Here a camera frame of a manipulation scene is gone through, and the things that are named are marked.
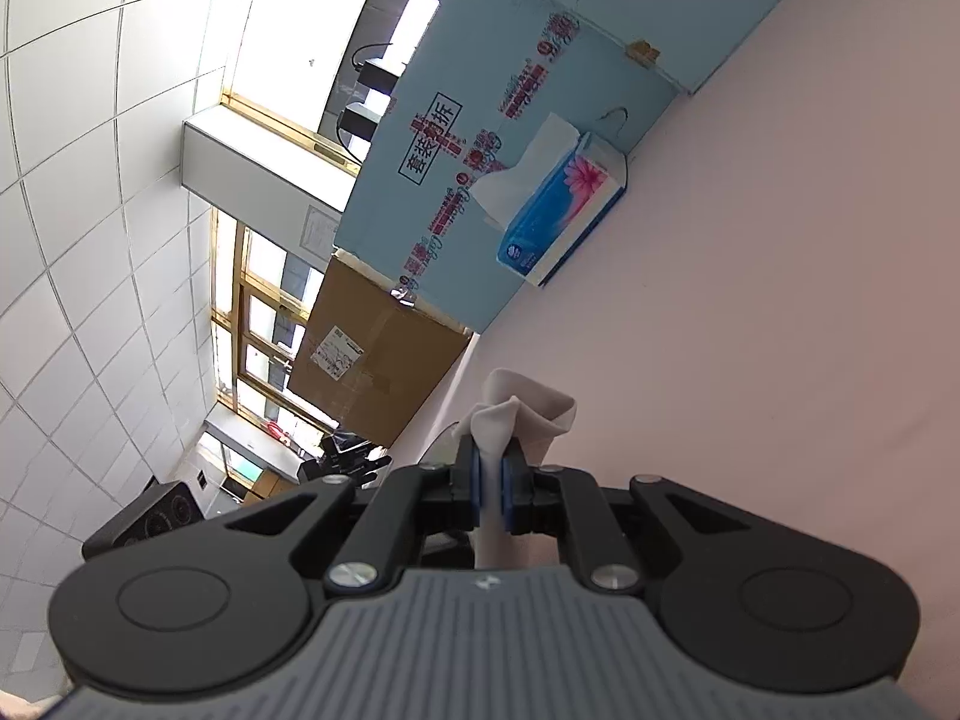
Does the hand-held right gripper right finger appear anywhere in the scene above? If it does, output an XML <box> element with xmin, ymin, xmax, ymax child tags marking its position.
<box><xmin>501</xmin><ymin>450</ymin><xmax>781</xmax><ymax>599</ymax></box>

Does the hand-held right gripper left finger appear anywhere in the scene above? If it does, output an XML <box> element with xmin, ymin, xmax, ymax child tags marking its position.
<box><xmin>195</xmin><ymin>433</ymin><xmax>482</xmax><ymax>601</ymax></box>

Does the beige cleaning cloth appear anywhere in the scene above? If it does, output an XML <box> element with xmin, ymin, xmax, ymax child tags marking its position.
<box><xmin>469</xmin><ymin>367</ymin><xmax>580</xmax><ymax>571</ymax></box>

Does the black device stand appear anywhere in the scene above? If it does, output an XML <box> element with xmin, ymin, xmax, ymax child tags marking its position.
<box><xmin>300</xmin><ymin>427</ymin><xmax>392</xmax><ymax>485</ymax></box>

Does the brown cardboard box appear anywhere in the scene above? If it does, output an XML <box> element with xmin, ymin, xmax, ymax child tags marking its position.
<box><xmin>289</xmin><ymin>251</ymin><xmax>472</xmax><ymax>447</ymax></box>

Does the blue tissue box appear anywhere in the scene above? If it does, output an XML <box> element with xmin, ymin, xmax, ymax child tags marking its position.
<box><xmin>470</xmin><ymin>112</ymin><xmax>629</xmax><ymax>287</ymax></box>

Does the light blue cardboard barrier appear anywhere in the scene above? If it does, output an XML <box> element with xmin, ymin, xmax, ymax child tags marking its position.
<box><xmin>334</xmin><ymin>0</ymin><xmax>691</xmax><ymax>335</ymax></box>

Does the black monitor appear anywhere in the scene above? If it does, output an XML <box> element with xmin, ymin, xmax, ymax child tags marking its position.
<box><xmin>352</xmin><ymin>45</ymin><xmax>402</xmax><ymax>95</ymax></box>
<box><xmin>336</xmin><ymin>103</ymin><xmax>380</xmax><ymax>142</ymax></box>

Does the white wall notice paper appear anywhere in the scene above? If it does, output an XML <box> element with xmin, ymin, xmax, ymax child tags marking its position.
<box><xmin>300</xmin><ymin>204</ymin><xmax>340</xmax><ymax>256</ymax></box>

